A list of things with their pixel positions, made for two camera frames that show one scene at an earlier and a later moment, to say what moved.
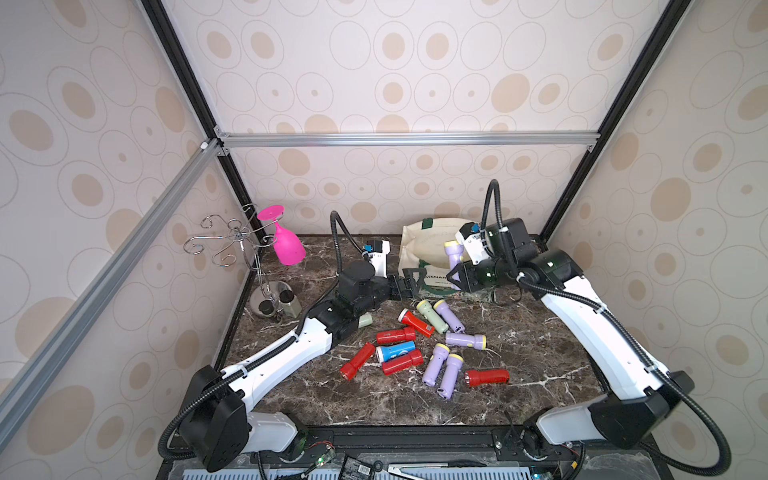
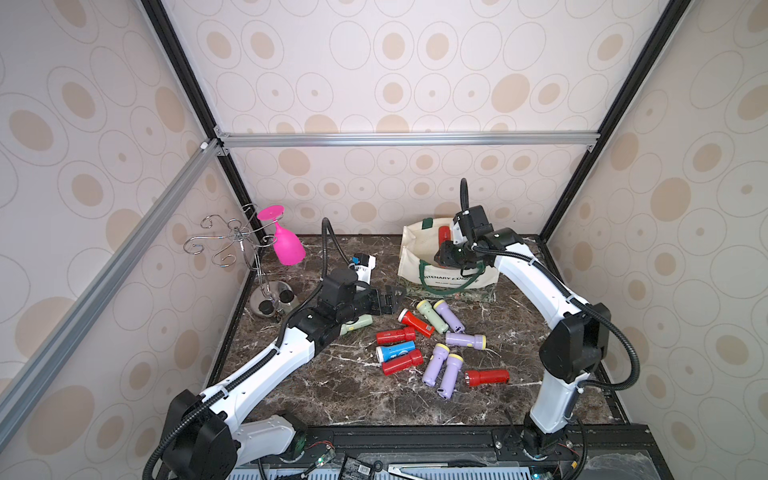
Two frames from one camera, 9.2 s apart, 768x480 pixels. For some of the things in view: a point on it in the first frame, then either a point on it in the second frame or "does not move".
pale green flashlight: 365,320 does not move
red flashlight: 348,371 -> 444,234
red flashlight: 399,335 does not move
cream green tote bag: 423,247 does not move
